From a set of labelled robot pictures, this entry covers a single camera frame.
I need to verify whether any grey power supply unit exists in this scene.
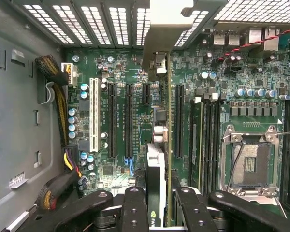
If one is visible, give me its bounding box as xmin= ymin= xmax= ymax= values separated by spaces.
xmin=0 ymin=26 xmax=66 ymax=232

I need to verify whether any grey cable clip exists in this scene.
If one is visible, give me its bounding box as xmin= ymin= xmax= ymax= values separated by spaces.
xmin=45 ymin=81 xmax=56 ymax=105

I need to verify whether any white power connector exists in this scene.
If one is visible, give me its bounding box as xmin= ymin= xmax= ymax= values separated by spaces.
xmin=61 ymin=62 xmax=78 ymax=89

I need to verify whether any metal socket cover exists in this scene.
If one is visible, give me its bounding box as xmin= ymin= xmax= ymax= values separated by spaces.
xmin=239 ymin=192 xmax=289 ymax=218

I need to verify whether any white expansion slot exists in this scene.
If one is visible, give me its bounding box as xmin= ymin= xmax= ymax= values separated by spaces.
xmin=88 ymin=76 xmax=100 ymax=153

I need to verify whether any thin dark wire over socket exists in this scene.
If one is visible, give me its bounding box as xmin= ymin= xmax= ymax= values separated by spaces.
xmin=228 ymin=142 xmax=245 ymax=192

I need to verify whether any long black expansion slot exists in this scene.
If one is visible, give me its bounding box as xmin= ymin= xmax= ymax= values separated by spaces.
xmin=125 ymin=83 xmax=134 ymax=159
xmin=107 ymin=82 xmax=118 ymax=160
xmin=174 ymin=84 xmax=186 ymax=160

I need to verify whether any short black expansion slot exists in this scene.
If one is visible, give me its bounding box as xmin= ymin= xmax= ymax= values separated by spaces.
xmin=142 ymin=83 xmax=151 ymax=106

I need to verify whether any red black twisted wire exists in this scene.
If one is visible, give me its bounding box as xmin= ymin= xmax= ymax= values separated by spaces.
xmin=217 ymin=23 xmax=290 ymax=61

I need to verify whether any green motherboard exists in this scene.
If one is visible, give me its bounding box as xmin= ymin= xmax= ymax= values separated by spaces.
xmin=62 ymin=21 xmax=290 ymax=213

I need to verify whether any black installed RAM stick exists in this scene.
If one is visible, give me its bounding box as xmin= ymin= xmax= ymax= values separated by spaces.
xmin=189 ymin=96 xmax=204 ymax=189

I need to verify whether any braided black yellow cable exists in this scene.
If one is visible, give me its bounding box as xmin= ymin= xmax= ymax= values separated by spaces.
xmin=36 ymin=145 xmax=84 ymax=211
xmin=35 ymin=54 xmax=70 ymax=148

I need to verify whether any black RAM slot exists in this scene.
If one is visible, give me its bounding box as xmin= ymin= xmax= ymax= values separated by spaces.
xmin=203 ymin=96 xmax=210 ymax=194
xmin=215 ymin=96 xmax=221 ymax=194
xmin=209 ymin=96 xmax=216 ymax=194

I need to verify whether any CPU socket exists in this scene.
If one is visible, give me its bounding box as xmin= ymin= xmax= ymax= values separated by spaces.
xmin=220 ymin=124 xmax=281 ymax=194

